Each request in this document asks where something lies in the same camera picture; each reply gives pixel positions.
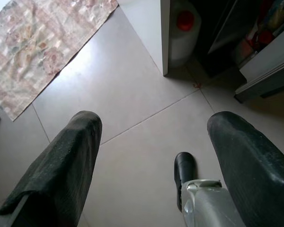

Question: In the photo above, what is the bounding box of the pink patterned floor mat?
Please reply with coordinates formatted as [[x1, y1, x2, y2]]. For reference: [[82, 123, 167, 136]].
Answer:
[[0, 0, 120, 122]]

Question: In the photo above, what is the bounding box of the refrigerator door with shelves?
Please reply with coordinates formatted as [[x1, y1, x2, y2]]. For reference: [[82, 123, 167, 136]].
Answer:
[[234, 0, 284, 104]]

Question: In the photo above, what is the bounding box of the open refrigerator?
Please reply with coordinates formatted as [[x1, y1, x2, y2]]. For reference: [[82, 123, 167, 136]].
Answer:
[[194, 0, 248, 80]]

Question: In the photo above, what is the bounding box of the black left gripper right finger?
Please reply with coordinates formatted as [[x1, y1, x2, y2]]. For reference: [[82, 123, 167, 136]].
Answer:
[[207, 111, 284, 227]]

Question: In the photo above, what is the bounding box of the yellow blue packet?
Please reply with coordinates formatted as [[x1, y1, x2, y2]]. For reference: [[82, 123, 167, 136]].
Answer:
[[262, 0, 284, 31]]

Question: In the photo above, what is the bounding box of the black robot foot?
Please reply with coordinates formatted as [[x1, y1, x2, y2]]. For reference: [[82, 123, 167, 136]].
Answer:
[[174, 152, 199, 212]]

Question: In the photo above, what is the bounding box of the red capped bottle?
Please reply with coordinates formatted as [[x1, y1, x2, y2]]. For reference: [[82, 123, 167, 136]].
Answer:
[[257, 29, 274, 44]]

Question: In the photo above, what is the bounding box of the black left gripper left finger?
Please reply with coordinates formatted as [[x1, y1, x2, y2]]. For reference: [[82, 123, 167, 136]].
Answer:
[[0, 110, 103, 227]]

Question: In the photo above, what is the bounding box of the white jug red cap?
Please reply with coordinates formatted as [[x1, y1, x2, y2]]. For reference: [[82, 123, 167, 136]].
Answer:
[[169, 0, 202, 68]]

